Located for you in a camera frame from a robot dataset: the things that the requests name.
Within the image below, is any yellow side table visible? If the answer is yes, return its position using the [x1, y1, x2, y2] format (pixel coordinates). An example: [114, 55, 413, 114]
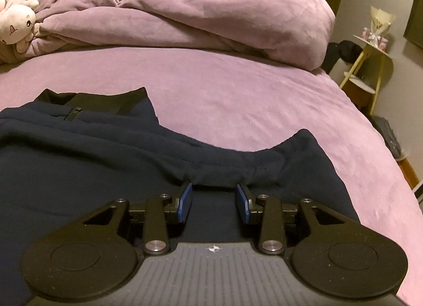
[339, 35, 393, 115]

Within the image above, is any purple duvet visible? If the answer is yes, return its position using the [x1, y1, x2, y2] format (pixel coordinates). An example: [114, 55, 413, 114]
[21, 0, 335, 71]

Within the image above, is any olive green headboard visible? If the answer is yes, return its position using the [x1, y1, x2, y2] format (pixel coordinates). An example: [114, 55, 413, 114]
[0, 42, 24, 65]

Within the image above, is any dark navy zip jacket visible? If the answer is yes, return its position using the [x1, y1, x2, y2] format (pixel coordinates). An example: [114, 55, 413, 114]
[1, 89, 358, 305]

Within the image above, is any wrapped flower bouquet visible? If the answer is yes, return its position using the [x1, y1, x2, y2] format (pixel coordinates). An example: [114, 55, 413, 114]
[361, 6, 396, 51]

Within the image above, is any white plush toy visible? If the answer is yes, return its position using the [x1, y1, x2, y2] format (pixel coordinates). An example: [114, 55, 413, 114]
[1, 0, 39, 53]

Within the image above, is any purple bed sheet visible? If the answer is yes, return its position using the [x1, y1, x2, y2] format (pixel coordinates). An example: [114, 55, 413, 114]
[1, 47, 422, 305]

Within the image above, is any dark wall television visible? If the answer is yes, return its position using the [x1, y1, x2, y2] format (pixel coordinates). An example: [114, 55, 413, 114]
[403, 0, 423, 48]

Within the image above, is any dark plastic bin bag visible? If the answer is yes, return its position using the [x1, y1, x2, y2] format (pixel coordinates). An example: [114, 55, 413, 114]
[369, 115, 402, 160]

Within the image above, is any black bag on floor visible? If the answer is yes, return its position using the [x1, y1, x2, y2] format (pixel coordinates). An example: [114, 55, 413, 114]
[320, 40, 363, 74]

